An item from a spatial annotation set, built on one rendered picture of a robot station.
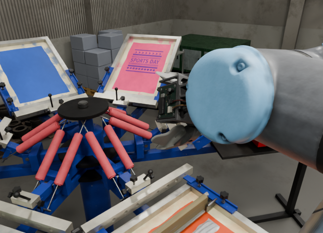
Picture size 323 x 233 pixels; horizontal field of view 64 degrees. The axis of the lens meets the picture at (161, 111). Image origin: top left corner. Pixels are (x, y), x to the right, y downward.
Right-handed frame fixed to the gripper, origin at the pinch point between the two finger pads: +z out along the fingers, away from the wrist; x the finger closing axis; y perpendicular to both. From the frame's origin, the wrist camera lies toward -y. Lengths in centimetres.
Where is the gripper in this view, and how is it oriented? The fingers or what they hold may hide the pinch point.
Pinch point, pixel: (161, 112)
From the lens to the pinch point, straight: 53.7
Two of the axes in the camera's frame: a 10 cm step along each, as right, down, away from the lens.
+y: -8.0, -1.4, -5.8
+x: -0.6, 9.9, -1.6
